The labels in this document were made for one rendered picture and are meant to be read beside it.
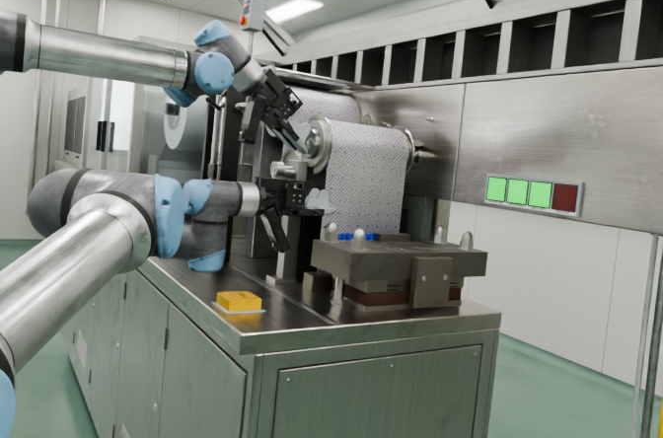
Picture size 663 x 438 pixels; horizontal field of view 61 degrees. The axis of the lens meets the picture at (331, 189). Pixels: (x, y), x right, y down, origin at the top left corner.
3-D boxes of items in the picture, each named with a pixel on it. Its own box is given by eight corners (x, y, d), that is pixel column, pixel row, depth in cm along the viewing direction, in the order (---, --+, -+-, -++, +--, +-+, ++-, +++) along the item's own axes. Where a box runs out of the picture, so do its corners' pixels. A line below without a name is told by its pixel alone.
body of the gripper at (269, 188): (312, 182, 127) (263, 178, 121) (308, 219, 128) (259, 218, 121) (296, 179, 134) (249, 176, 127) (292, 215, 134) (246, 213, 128)
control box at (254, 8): (236, 30, 185) (238, -1, 185) (254, 34, 189) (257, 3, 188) (244, 26, 179) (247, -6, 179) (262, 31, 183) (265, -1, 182)
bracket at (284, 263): (263, 279, 141) (275, 158, 139) (287, 279, 144) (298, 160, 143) (272, 284, 137) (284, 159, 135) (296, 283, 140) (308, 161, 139)
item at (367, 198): (320, 241, 135) (327, 164, 134) (397, 241, 147) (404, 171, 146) (321, 241, 134) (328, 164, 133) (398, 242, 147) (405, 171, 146)
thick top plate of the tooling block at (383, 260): (310, 264, 129) (313, 239, 129) (440, 262, 150) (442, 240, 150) (348, 281, 115) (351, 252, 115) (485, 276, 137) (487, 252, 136)
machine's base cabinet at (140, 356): (57, 349, 316) (68, 197, 312) (171, 339, 351) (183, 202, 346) (208, 814, 103) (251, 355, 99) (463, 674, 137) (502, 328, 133)
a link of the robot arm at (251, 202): (241, 218, 119) (227, 213, 126) (260, 219, 121) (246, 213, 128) (244, 182, 119) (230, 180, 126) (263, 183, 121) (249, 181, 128)
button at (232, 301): (215, 303, 115) (216, 291, 115) (247, 301, 119) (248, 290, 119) (228, 313, 109) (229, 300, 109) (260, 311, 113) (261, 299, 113)
